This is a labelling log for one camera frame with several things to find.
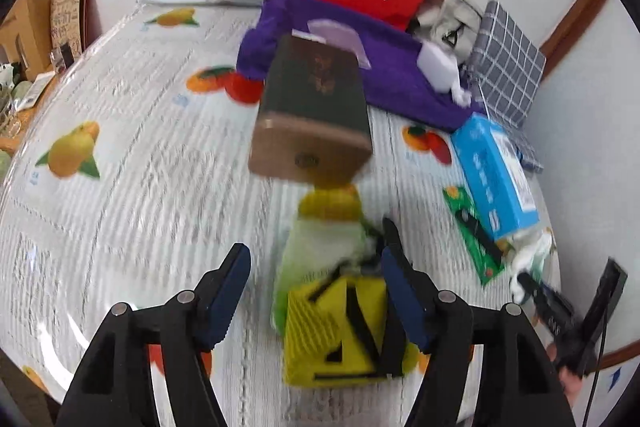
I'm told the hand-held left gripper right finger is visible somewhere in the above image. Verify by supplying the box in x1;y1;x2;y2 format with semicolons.
381;217;576;427

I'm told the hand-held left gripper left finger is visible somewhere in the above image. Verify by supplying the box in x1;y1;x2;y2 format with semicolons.
55;243;252;427

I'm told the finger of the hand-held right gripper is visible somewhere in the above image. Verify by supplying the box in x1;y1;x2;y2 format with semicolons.
580;257;629;378
516;271;581;358

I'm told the green printed packet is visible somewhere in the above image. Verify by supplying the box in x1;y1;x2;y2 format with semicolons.
442;186;511;288

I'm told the yellow black pouch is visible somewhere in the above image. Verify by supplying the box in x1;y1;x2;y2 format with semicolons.
282;274;418;388

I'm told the green bottle yellow cap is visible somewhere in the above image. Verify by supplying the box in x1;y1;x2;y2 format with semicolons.
272;184;383;333

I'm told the blue tissue pack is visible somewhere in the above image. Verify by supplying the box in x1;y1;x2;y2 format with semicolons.
450;113;541;243

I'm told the purple fabric basket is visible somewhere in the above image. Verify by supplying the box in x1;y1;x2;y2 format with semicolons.
236;0;488;132

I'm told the white sponge block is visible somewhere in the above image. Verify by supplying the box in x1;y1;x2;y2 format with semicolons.
419;42;462;94

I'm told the person's right hand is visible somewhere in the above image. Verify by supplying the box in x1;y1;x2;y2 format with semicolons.
546;341;589;403

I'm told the brown wooden baseboard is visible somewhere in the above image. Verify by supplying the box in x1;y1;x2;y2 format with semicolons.
597;346;638;370

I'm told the grey checked cloth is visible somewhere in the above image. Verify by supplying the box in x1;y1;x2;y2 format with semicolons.
512;139;546;175

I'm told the fruit print tablecloth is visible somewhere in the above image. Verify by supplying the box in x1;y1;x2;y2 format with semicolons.
0;0;568;427

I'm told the dark green gold box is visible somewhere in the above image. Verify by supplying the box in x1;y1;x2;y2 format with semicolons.
248;34;373;188

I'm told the grey checked fabric bag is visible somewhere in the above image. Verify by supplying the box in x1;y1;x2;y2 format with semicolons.
467;0;547;128

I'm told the pale lilac pad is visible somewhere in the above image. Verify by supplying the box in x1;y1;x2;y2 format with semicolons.
307;19;372;70

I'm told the brown patterned box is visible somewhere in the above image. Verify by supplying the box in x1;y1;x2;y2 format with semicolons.
50;0;94;60

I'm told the wooden bed headboard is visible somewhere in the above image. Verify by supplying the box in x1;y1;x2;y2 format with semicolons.
0;0;56;82

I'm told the black cable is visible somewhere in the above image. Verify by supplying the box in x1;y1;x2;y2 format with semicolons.
582;317;609;427

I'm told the brown wooden door frame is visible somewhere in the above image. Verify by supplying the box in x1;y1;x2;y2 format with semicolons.
539;0;615;64

